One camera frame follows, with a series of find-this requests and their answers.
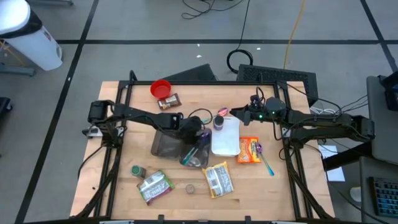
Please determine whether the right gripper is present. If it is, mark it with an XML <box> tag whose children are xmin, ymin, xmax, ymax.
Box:
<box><xmin>229</xmin><ymin>95</ymin><xmax>269</xmax><ymax>126</ymax></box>

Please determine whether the black-lid spice jar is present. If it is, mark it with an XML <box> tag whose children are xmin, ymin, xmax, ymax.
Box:
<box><xmin>213</xmin><ymin>114</ymin><xmax>224</xmax><ymax>131</ymax></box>

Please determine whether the green and white snack packet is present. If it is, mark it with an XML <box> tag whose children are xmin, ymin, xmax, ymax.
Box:
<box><xmin>137</xmin><ymin>169</ymin><xmax>175</xmax><ymax>206</ymax></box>

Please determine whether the brown chocolate snack packet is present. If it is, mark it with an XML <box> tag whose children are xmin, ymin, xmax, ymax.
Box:
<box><xmin>157</xmin><ymin>93</ymin><xmax>182</xmax><ymax>111</ymax></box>

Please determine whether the orange ramen packet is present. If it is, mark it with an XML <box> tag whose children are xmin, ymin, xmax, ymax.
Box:
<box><xmin>236</xmin><ymin>136</ymin><xmax>262</xmax><ymax>165</ymax></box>

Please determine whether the red plastic bowl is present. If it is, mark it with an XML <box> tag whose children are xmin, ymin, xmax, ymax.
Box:
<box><xmin>150</xmin><ymin>79</ymin><xmax>172</xmax><ymax>100</ymax></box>

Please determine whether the black perforated case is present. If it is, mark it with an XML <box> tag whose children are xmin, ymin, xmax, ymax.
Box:
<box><xmin>236</xmin><ymin>64</ymin><xmax>318</xmax><ymax>106</ymax></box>

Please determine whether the yellow ramen packet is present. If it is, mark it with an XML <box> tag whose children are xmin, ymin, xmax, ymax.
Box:
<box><xmin>201</xmin><ymin>161</ymin><xmax>234</xmax><ymax>199</ymax></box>

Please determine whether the green-lid spice jar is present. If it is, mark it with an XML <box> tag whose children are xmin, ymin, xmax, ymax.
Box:
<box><xmin>131</xmin><ymin>165</ymin><xmax>147</xmax><ymax>180</ymax></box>

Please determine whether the white paper sheet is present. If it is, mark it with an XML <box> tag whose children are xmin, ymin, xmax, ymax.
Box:
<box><xmin>317</xmin><ymin>144</ymin><xmax>346</xmax><ymax>183</ymax></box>

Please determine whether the dark keyboard desk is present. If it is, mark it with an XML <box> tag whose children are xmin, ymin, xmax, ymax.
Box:
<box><xmin>359</xmin><ymin>155</ymin><xmax>398</xmax><ymax>224</ymax></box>

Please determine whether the white computer mouse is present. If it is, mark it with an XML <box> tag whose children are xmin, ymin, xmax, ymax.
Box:
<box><xmin>349</xmin><ymin>186</ymin><xmax>362</xmax><ymax>203</ymax></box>

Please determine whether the black box on grey desk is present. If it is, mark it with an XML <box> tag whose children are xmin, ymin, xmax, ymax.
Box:
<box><xmin>377</xmin><ymin>70</ymin><xmax>398</xmax><ymax>112</ymax></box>

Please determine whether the backlit keyboard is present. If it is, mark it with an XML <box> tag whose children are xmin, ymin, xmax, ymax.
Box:
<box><xmin>369</xmin><ymin>176</ymin><xmax>398</xmax><ymax>218</ymax></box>

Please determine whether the white trash can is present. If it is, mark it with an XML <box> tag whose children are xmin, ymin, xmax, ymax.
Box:
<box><xmin>0</xmin><ymin>0</ymin><xmax>63</xmax><ymax>72</ymax></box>

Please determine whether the pink spoon with teal handle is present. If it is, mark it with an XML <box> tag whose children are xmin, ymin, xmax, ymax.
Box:
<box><xmin>200</xmin><ymin>106</ymin><xmax>230</xmax><ymax>124</ymax></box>

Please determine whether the black coiled cable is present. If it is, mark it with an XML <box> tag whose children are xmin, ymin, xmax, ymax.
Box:
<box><xmin>226</xmin><ymin>0</ymin><xmax>254</xmax><ymax>75</ymax></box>

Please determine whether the black aluminium frame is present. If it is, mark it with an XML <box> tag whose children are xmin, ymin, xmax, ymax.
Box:
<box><xmin>70</xmin><ymin>70</ymin><xmax>336</xmax><ymax>224</ymax></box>

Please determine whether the yellow cable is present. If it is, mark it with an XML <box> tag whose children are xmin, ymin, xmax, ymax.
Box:
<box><xmin>283</xmin><ymin>0</ymin><xmax>308</xmax><ymax>70</ymax></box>

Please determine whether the black tangled floor cable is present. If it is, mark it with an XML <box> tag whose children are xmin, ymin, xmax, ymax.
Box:
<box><xmin>181</xmin><ymin>0</ymin><xmax>246</xmax><ymax>20</ymax></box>

